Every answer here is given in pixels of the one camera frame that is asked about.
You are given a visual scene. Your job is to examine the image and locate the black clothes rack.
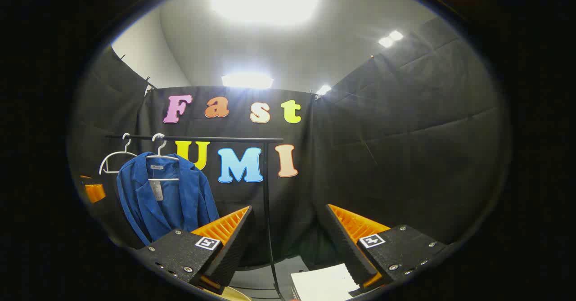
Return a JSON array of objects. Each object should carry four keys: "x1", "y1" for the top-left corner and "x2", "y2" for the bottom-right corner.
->
[{"x1": 106, "y1": 134, "x2": 285, "y2": 301}]

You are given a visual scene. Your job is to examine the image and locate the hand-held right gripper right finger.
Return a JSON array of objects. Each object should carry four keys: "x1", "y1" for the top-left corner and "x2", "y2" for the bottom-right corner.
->
[{"x1": 325, "y1": 203, "x2": 448, "y2": 290}]

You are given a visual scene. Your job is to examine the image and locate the black backdrop cloth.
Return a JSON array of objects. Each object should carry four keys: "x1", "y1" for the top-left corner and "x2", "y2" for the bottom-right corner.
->
[{"x1": 67, "y1": 17, "x2": 511, "y2": 268}]

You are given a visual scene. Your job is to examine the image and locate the blue corduroy jacket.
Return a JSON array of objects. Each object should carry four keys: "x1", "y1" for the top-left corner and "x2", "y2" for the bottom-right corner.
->
[{"x1": 116, "y1": 152, "x2": 220, "y2": 247}]

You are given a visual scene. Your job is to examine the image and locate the beige curved object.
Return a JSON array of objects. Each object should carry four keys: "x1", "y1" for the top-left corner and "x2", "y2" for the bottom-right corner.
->
[{"x1": 217, "y1": 286, "x2": 252, "y2": 301}]

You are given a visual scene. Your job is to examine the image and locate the white paper sheet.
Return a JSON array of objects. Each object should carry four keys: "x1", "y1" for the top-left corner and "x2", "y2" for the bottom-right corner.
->
[{"x1": 290, "y1": 264, "x2": 360, "y2": 301}]

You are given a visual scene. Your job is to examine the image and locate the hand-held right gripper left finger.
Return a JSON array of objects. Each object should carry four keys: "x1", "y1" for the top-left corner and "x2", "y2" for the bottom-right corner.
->
[{"x1": 135, "y1": 206, "x2": 253, "y2": 295}]

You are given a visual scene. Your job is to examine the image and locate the white plastic hanger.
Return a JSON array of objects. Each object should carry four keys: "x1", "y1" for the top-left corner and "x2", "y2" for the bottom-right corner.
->
[
  {"x1": 99, "y1": 133, "x2": 138, "y2": 176},
  {"x1": 146, "y1": 133, "x2": 180, "y2": 182}
]

